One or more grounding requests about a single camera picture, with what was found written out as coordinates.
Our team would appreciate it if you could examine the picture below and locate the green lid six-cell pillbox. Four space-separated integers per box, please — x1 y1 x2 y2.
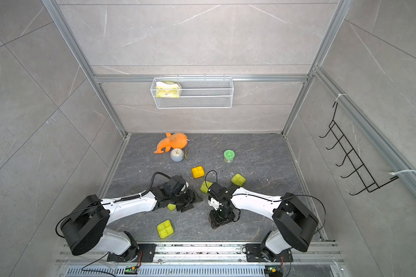
200 181 213 194

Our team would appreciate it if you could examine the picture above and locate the green lidded jar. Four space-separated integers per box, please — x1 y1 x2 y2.
224 150 235 163

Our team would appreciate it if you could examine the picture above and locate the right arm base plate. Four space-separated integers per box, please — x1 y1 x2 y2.
242 243 293 263

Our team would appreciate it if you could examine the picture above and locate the white wire wall basket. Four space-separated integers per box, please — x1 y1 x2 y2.
150 77 234 109

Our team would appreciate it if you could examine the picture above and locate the small green pillbox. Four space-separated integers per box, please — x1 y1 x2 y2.
231 174 246 187

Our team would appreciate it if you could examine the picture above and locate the amber lid small pillbox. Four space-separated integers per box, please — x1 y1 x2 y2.
191 166 205 179

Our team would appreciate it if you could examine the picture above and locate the black wall hook rack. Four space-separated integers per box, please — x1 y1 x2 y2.
319 102 399 196

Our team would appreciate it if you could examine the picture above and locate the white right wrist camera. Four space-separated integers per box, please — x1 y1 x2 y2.
209 197 220 210

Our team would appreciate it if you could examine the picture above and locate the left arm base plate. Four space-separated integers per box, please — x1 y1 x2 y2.
106 244 157 263

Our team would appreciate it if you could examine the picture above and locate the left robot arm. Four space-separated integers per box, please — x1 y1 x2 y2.
55 175 202 262

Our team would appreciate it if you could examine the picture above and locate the orange whale toy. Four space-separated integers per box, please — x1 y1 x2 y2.
154 133 193 154

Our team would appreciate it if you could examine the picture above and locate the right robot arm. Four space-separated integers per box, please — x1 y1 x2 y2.
207 181 325 262

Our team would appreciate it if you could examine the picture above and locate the metal base rail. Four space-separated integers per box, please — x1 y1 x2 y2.
48 241 349 277

